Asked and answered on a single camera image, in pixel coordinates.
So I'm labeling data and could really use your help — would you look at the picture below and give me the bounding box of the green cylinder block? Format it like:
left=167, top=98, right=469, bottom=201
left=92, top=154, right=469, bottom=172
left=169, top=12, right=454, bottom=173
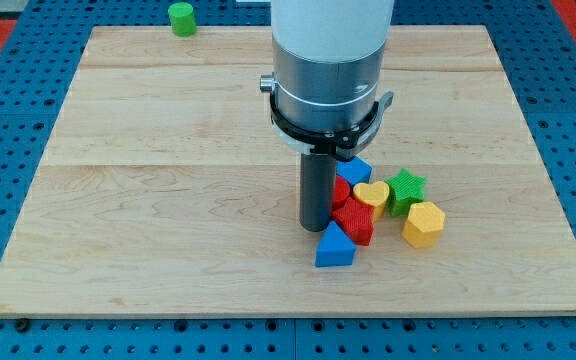
left=168, top=2, right=197, bottom=37

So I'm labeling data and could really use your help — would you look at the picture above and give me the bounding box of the red star block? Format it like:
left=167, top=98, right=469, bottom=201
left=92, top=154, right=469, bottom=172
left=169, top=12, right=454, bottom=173
left=332, top=198, right=374, bottom=246

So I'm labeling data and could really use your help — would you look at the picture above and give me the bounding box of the blue cube block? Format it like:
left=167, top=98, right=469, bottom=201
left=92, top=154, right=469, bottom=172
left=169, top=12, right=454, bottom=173
left=336, top=157, right=372, bottom=187

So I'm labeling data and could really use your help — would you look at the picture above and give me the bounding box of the yellow hexagon block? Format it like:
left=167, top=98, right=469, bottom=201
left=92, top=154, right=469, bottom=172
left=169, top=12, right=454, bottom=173
left=402, top=202, right=446, bottom=248

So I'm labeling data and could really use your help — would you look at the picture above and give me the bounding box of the light wooden board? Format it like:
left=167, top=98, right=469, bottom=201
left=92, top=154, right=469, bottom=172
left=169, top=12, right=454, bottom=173
left=0, top=26, right=576, bottom=319

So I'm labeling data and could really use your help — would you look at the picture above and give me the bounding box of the red circle block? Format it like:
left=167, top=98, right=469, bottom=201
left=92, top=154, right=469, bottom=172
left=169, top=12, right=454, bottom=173
left=332, top=175, right=351, bottom=210

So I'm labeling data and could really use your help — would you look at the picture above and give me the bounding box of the blue triangle block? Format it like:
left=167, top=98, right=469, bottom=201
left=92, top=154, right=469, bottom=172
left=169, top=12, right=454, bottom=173
left=315, top=221, right=356, bottom=267

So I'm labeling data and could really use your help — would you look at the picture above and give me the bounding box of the green star block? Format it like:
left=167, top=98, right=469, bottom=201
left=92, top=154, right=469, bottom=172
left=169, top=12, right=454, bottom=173
left=386, top=168, right=426, bottom=217

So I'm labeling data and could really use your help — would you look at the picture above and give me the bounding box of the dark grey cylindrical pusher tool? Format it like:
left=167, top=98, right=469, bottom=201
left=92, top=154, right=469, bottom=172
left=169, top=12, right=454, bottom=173
left=299, top=154, right=337, bottom=232

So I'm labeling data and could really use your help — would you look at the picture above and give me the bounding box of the black clamp ring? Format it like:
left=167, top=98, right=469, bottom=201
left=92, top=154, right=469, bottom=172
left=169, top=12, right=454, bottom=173
left=268, top=90, right=395, bottom=162

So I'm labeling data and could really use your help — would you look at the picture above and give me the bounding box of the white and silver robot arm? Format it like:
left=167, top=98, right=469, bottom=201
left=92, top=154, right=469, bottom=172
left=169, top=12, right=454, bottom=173
left=260, top=0, right=394, bottom=158

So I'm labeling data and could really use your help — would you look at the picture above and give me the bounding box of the yellow heart block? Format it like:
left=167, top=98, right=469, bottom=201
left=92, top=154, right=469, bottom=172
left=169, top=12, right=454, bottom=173
left=353, top=181, right=390, bottom=222

